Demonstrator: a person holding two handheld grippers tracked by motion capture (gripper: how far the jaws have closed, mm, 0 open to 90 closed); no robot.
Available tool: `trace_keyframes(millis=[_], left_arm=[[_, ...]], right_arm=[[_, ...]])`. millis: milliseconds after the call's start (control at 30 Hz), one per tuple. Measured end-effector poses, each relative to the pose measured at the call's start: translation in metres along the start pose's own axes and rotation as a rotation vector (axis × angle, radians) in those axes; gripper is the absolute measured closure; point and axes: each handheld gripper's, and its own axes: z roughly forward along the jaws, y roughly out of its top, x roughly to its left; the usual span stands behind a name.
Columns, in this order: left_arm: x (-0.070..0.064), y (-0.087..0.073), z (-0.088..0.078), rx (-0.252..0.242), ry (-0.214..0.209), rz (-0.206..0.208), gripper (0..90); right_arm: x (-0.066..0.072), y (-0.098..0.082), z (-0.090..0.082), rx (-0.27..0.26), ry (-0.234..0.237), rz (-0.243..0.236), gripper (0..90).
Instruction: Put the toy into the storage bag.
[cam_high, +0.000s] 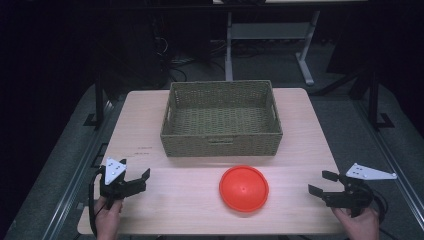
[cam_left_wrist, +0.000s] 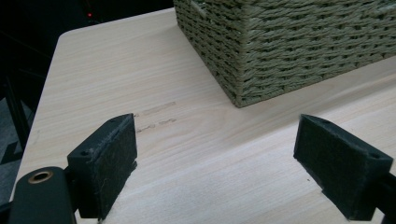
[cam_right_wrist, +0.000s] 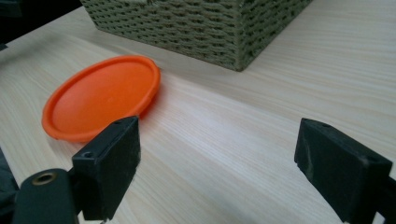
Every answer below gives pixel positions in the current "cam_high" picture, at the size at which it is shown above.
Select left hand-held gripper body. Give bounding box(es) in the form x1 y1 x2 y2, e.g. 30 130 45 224
99 157 128 202

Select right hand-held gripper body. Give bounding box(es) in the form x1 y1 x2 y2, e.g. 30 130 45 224
324 162 399 219

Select orange plastic bowl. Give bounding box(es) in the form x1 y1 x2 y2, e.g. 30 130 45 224
218 165 270 213

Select green woven basket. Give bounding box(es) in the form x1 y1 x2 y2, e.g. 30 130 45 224
160 79 284 158

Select person's right hand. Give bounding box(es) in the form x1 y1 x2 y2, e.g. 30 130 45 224
331 206 381 240

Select person's left hand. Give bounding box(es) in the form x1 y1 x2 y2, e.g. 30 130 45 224
93 195 124 240

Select black metal stand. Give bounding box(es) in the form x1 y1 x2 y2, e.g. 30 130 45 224
365 70 396 132
82 74 108 128

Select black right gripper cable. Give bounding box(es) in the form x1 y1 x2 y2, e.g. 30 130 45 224
369 188 390 224

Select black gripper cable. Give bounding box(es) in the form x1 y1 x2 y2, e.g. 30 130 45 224
369 188 390 224
87 167 107 238

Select aluminium floor rail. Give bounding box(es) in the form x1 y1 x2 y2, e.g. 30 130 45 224
42 99 116 240
353 99 424 222

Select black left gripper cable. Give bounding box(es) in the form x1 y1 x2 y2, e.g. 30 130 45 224
87 167 107 238

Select bundle of floor cables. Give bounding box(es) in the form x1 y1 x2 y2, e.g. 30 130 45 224
153 34 229 83

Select grey metal desk frame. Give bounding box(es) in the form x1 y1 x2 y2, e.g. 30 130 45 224
224 10 321 87

